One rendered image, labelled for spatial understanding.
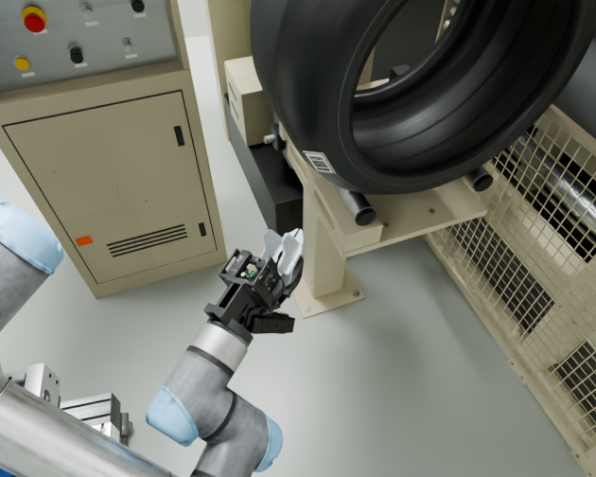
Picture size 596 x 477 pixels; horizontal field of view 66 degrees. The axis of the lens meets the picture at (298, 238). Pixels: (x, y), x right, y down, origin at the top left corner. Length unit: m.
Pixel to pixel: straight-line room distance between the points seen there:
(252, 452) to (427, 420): 1.10
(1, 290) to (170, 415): 0.24
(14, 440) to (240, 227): 1.64
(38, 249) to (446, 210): 0.84
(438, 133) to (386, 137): 0.12
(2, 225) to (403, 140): 0.82
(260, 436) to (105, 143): 1.04
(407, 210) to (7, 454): 0.86
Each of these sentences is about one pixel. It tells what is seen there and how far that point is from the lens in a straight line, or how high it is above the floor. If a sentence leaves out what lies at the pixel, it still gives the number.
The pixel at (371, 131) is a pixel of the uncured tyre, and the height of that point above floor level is 0.91.
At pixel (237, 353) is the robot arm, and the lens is 0.66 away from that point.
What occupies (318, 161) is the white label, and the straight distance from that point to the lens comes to 0.80.
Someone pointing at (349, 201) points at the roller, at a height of 0.91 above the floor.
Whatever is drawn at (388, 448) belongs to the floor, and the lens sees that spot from 1.68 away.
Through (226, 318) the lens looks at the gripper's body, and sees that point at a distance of 0.65.
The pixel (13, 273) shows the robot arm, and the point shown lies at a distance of 0.60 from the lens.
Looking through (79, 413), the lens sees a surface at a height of 0.23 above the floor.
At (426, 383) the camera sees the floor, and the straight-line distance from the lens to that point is 1.78.
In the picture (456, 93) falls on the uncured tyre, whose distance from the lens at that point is 1.17.
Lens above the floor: 1.59
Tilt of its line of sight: 51 degrees down
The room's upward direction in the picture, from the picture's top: straight up
